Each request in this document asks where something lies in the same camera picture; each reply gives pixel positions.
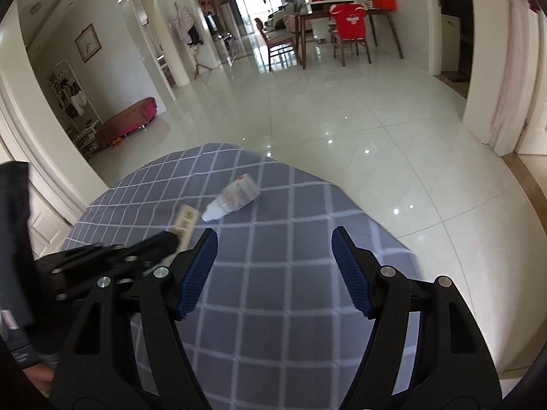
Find pale pink curtain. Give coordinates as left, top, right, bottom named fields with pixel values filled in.
left=489, top=0, right=531, bottom=154

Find dark wooden dining table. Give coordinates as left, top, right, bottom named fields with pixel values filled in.
left=295, top=6, right=404, bottom=69

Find wooden tripod stand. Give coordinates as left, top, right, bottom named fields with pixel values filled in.
left=192, top=47, right=212, bottom=80

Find white clothes rack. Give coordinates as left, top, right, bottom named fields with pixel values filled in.
left=47, top=60, right=103, bottom=163

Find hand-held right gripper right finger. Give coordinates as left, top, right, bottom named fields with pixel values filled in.
left=332, top=225, right=503, bottom=410

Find framed wall picture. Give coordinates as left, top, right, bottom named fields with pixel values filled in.
left=75, top=23, right=102, bottom=64

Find brown wooden chair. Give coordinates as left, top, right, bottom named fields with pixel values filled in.
left=254, top=17, right=300, bottom=71

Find small clear plastic bottle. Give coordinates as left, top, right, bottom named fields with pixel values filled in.
left=202, top=174, right=261, bottom=223

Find person's left hand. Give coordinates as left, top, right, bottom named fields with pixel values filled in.
left=26, top=364, right=56, bottom=400

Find magenta upholstered bench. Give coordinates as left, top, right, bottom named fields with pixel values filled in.
left=95, top=97, right=158, bottom=148

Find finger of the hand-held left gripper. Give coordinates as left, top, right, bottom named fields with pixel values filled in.
left=110, top=231, right=181, bottom=268

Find grey checked tablecloth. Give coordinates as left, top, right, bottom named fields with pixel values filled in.
left=55, top=143, right=424, bottom=410

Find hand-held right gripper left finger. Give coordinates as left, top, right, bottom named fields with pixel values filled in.
left=48, top=227, right=218, bottom=410

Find hanging pink clothes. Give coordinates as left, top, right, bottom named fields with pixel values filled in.
left=173, top=2, right=201, bottom=47

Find wooden chair with red cover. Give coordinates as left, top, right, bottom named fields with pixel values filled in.
left=329, top=3, right=372, bottom=67

